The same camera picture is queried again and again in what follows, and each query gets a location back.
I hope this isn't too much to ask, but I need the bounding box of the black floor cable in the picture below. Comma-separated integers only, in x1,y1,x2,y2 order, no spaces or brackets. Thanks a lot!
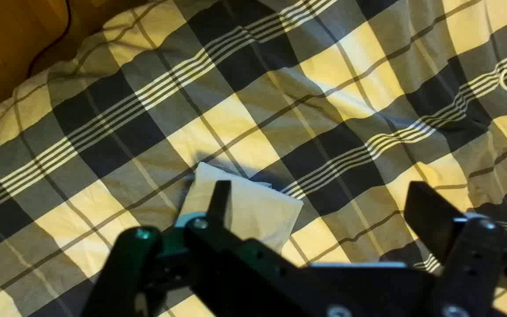
25,0,74,78

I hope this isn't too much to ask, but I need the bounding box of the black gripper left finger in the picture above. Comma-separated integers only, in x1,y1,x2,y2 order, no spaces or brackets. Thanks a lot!
206,180,234,235

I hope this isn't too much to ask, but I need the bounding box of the folded light grey cloth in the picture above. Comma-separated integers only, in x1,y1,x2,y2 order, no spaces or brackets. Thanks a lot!
172,163,305,254

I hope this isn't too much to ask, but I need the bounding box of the plaid yellow grey bedspread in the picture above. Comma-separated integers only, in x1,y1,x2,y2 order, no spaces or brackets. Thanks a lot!
0,0,507,317

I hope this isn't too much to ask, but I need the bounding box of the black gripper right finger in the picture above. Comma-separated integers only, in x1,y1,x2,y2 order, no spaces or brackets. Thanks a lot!
403,180,468,265

